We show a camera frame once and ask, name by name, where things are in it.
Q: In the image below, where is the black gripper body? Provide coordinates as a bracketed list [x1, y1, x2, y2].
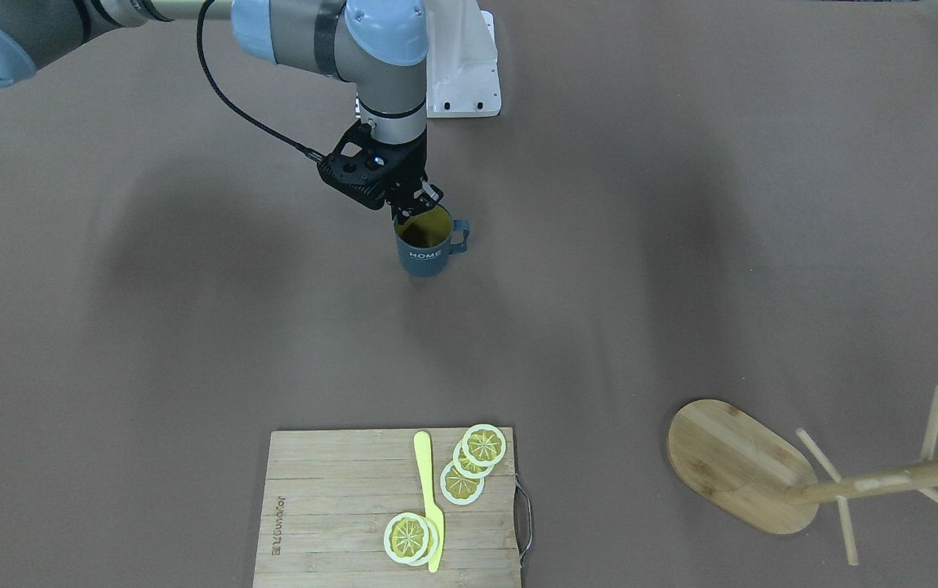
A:
[376, 140, 427, 206]

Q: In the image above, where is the dark blue mug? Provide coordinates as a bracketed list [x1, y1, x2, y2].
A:
[393, 205, 471, 278]

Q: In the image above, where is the wooden cup rack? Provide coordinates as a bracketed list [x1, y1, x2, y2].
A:
[665, 386, 938, 566]

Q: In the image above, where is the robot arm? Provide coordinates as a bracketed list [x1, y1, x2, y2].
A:
[0, 1, 443, 223]

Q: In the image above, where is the wooden cutting board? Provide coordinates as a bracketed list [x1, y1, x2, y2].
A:
[252, 427, 527, 587]

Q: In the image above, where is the yellow plastic knife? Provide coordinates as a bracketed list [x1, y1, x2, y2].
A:
[412, 430, 446, 573]

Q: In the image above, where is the lemon slice by knife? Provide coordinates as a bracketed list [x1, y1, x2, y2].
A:
[382, 511, 440, 567]

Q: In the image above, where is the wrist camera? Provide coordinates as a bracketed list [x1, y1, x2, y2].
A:
[317, 122, 395, 211]

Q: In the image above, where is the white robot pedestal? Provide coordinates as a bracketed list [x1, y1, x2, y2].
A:
[425, 1, 502, 118]

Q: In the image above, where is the camera cable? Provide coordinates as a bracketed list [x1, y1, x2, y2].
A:
[194, 0, 326, 161]

